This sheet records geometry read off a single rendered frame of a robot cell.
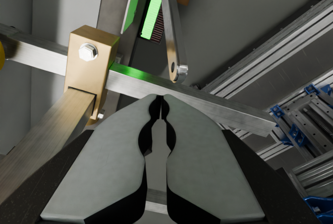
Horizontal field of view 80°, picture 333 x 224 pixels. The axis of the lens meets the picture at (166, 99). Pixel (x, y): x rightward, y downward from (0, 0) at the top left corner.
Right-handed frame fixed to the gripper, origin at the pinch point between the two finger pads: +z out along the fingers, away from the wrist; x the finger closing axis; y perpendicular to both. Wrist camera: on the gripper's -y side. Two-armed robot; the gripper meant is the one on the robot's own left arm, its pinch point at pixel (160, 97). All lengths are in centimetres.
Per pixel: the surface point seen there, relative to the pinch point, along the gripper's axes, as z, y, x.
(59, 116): 7.0, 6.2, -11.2
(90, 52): 11.7, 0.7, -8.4
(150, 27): 29.1, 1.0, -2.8
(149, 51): 100, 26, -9
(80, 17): 37.3, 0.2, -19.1
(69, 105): 9.3, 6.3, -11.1
